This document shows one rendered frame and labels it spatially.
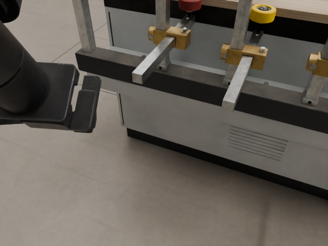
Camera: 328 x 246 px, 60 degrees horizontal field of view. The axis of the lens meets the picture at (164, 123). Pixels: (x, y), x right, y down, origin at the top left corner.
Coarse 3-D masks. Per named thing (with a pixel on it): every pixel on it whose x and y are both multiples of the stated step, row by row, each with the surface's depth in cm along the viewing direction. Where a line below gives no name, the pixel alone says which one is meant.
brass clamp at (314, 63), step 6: (312, 54) 80; (318, 54) 80; (312, 60) 79; (318, 60) 78; (324, 60) 78; (306, 66) 82; (312, 66) 79; (318, 66) 79; (324, 66) 78; (312, 72) 81; (318, 72) 80; (324, 72) 79
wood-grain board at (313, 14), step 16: (176, 0) 106; (208, 0) 101; (224, 0) 99; (256, 0) 98; (272, 0) 98; (288, 0) 98; (304, 0) 98; (320, 0) 98; (288, 16) 94; (304, 16) 92; (320, 16) 90
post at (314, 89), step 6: (324, 48) 78; (324, 54) 77; (312, 78) 83; (318, 78) 82; (324, 78) 81; (312, 84) 84; (318, 84) 83; (306, 90) 88; (312, 90) 85; (318, 90) 84; (306, 96) 87; (312, 96) 86; (318, 96) 85
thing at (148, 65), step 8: (184, 16) 104; (192, 16) 103; (184, 24) 98; (192, 24) 104; (168, 40) 90; (160, 48) 86; (168, 48) 88; (152, 56) 82; (160, 56) 84; (144, 64) 79; (152, 64) 80; (136, 72) 76; (144, 72) 76; (136, 80) 77; (144, 80) 78
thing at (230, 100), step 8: (256, 40) 93; (248, 56) 85; (240, 64) 82; (248, 64) 82; (240, 72) 79; (232, 80) 76; (240, 80) 76; (232, 88) 73; (240, 88) 73; (232, 96) 71; (224, 104) 70; (232, 104) 69
